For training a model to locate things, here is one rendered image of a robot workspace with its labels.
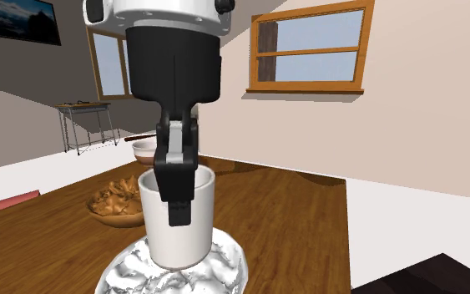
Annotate white cup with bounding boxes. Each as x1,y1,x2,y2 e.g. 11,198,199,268
137,164,216,271

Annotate brown wooden stick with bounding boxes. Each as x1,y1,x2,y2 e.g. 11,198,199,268
124,133,158,143

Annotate red flat object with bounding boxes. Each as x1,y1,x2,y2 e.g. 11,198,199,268
0,189,42,221

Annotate brown wooden bowl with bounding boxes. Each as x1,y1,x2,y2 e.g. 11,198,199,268
87,203,146,229

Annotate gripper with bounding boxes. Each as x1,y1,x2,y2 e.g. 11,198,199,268
125,25,223,228

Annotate brown crumpled food heap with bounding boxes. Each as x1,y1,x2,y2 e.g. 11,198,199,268
86,175,144,217

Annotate silver white crumpled mound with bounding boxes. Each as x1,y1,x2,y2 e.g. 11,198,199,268
94,227,249,294

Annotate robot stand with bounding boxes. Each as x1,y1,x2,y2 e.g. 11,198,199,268
350,251,470,294

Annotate wooden framed window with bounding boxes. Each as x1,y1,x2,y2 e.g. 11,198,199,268
245,0,377,96
85,26,135,102

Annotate metal frame side table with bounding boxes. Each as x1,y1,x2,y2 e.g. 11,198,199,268
53,99,122,157

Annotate dark wall picture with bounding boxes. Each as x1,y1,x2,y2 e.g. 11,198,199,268
0,0,63,47

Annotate white pink bowl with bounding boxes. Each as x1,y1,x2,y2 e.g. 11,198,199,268
131,139,160,168

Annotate brown wooden table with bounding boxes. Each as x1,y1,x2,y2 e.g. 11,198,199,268
0,155,352,294

